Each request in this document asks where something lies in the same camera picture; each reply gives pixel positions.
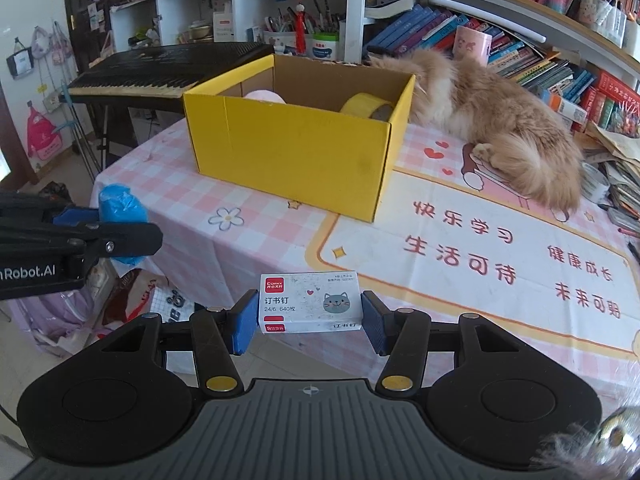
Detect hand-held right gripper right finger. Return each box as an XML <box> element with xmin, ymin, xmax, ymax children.
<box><xmin>360</xmin><ymin>289</ymin><xmax>539</xmax><ymax>394</ymax></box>

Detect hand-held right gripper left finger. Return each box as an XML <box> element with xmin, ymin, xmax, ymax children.
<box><xmin>100</xmin><ymin>289</ymin><xmax>261</xmax><ymax>394</ymax></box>

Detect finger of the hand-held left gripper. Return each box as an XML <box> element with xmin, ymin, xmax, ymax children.
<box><xmin>0</xmin><ymin>192</ymin><xmax>102</xmax><ymax>234</ymax></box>
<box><xmin>0</xmin><ymin>221</ymin><xmax>164</xmax><ymax>282</ymax></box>

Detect blue plastic packet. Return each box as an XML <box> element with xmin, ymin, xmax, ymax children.
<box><xmin>98</xmin><ymin>183</ymin><xmax>150</xmax><ymax>266</ymax></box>

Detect white staple box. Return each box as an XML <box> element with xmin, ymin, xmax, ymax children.
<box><xmin>257</xmin><ymin>270</ymin><xmax>366</xmax><ymax>335</ymax></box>

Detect yellow cardboard box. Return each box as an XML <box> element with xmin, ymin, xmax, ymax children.
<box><xmin>182</xmin><ymin>53</ymin><xmax>417</xmax><ymax>224</ymax></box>

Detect pink plush paw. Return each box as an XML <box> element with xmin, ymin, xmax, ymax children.
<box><xmin>243</xmin><ymin>88</ymin><xmax>287</xmax><ymax>105</ymax></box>

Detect yellow tape roll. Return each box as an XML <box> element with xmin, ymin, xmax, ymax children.
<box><xmin>339</xmin><ymin>92</ymin><xmax>394</xmax><ymax>122</ymax></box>

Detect red white plastic bag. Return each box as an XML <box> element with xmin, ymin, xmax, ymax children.
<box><xmin>102</xmin><ymin>267</ymin><xmax>197</xmax><ymax>337</ymax></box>

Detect black keyboard stand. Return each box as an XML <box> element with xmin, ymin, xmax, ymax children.
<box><xmin>64</xmin><ymin>100</ymin><xmax>132</xmax><ymax>182</ymax></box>

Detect pink backpack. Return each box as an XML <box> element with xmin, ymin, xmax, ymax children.
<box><xmin>25</xmin><ymin>102</ymin><xmax>66</xmax><ymax>159</ymax></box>

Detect white tote bag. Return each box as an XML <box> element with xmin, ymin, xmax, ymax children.
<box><xmin>6</xmin><ymin>37</ymin><xmax>35</xmax><ymax>80</ymax></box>

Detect pink hanging bag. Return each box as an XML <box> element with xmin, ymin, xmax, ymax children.
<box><xmin>31</xmin><ymin>24</ymin><xmax>74</xmax><ymax>66</ymax></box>

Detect black electronic keyboard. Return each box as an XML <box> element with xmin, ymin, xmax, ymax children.
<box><xmin>58</xmin><ymin>42</ymin><xmax>276</xmax><ymax>114</ymax></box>

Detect dark wooden door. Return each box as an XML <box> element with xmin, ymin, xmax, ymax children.
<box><xmin>62</xmin><ymin>0</ymin><xmax>137</xmax><ymax>77</ymax></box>

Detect fluffy orange cat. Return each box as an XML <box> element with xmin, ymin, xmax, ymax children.
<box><xmin>368</xmin><ymin>48</ymin><xmax>587</xmax><ymax>212</ymax></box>

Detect fuzzy grey object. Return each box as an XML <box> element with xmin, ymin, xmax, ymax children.
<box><xmin>539</xmin><ymin>404</ymin><xmax>640</xmax><ymax>480</ymax></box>

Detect grey tape roll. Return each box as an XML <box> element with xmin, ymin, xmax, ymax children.
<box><xmin>579</xmin><ymin>161</ymin><xmax>612</xmax><ymax>204</ymax></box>

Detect red tassel ornament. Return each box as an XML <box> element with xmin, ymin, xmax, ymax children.
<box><xmin>294</xmin><ymin>4</ymin><xmax>309</xmax><ymax>57</ymax></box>

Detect pile of papers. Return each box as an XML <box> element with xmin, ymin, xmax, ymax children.
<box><xmin>584</xmin><ymin>119</ymin><xmax>640</xmax><ymax>235</ymax></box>

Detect orange white medicine box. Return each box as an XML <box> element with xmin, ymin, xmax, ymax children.
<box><xmin>549</xmin><ymin>89</ymin><xmax>589</xmax><ymax>127</ymax></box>

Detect pink mug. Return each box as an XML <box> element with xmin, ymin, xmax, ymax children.
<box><xmin>452</xmin><ymin>25</ymin><xmax>494</xmax><ymax>66</ymax></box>

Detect row of books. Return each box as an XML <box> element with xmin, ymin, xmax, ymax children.
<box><xmin>366</xmin><ymin>2</ymin><xmax>601</xmax><ymax>107</ymax></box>

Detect white bookshelf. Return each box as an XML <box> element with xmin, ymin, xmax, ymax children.
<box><xmin>109</xmin><ymin>0</ymin><xmax>640</xmax><ymax>68</ymax></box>

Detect thick red dictionary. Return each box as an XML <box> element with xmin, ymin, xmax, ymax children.
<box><xmin>594</xmin><ymin>69</ymin><xmax>640</xmax><ymax>107</ymax></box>

